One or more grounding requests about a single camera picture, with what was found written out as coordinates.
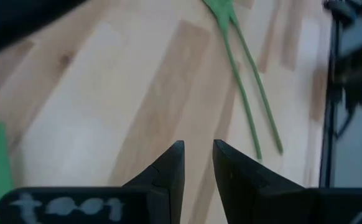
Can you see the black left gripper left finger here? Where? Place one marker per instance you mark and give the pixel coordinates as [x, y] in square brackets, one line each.
[90, 205]

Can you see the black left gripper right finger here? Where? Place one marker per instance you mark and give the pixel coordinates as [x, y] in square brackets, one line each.
[277, 205]

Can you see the bunch of mixed flowers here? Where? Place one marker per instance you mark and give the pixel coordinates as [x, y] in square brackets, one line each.
[263, 96]

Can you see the black depth camera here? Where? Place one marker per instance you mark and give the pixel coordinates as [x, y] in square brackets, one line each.
[352, 74]

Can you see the black rail bracket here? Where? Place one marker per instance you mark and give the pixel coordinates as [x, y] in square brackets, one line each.
[339, 7]

